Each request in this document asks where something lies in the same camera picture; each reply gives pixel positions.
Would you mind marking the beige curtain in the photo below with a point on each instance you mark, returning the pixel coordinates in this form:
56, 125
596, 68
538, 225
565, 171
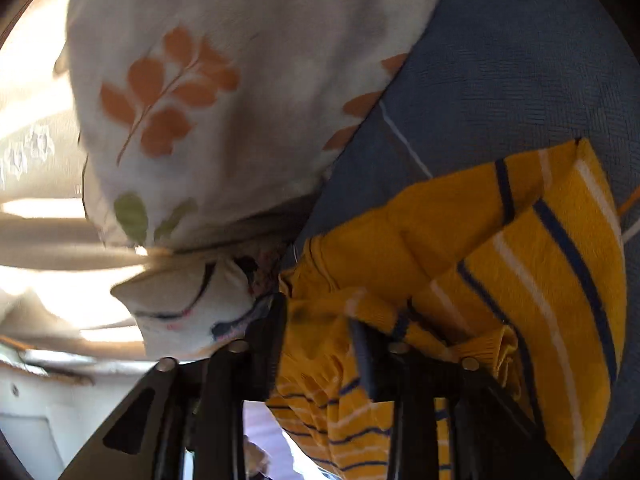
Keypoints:
45, 160

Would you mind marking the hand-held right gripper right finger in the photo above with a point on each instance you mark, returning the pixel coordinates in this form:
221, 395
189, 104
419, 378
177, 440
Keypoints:
367, 360

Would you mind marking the blue textured bed sheet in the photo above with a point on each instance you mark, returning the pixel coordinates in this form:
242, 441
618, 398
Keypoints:
500, 70

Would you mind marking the white patterned cloth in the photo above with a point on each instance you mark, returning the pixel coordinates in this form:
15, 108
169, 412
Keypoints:
185, 300

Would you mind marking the white leaf-print quilt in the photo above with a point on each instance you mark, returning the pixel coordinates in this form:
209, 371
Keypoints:
200, 85

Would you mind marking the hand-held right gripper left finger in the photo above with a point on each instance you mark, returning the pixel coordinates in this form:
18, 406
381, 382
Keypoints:
265, 330

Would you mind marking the yellow striped knit garment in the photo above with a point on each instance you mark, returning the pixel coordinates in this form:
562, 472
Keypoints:
500, 260

